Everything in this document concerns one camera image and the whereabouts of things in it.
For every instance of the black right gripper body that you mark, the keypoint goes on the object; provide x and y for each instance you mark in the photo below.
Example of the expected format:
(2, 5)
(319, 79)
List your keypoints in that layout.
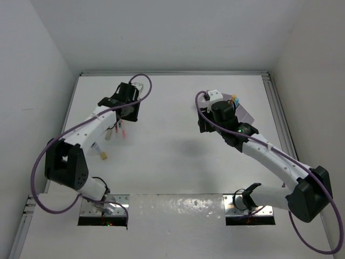
(205, 127)

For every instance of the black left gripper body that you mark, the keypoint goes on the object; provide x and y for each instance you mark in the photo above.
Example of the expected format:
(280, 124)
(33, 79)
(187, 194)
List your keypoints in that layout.
(131, 113)

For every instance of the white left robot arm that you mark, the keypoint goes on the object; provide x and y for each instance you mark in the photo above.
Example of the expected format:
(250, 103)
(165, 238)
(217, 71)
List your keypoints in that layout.
(65, 161)

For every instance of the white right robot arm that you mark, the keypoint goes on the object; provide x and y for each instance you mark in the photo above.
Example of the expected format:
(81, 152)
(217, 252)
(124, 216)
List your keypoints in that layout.
(307, 190)

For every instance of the white purple desk organizer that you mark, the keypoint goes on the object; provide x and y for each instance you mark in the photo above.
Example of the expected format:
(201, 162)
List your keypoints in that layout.
(241, 113)

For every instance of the pink pen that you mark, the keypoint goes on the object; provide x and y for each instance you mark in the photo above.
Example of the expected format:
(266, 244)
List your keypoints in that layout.
(123, 129)

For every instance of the beige eraser stick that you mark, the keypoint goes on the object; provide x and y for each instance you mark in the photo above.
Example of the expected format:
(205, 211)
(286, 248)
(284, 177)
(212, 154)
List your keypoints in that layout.
(108, 134)

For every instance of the small yellow eraser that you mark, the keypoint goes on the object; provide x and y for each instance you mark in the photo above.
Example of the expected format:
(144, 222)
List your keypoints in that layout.
(103, 155)

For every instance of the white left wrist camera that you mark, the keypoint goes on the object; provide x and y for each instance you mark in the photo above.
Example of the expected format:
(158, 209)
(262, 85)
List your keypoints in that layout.
(139, 87)

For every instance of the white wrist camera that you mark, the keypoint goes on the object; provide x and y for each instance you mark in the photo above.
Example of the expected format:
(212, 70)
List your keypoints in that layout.
(139, 87)
(211, 97)

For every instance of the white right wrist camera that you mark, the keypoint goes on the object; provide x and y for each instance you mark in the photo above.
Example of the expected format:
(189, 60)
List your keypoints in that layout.
(211, 97)

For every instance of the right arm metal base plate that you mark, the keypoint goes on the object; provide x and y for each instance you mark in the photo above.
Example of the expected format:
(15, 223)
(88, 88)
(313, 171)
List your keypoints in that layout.
(234, 207)

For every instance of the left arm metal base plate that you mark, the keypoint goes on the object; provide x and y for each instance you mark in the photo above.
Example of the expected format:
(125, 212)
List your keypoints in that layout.
(114, 207)

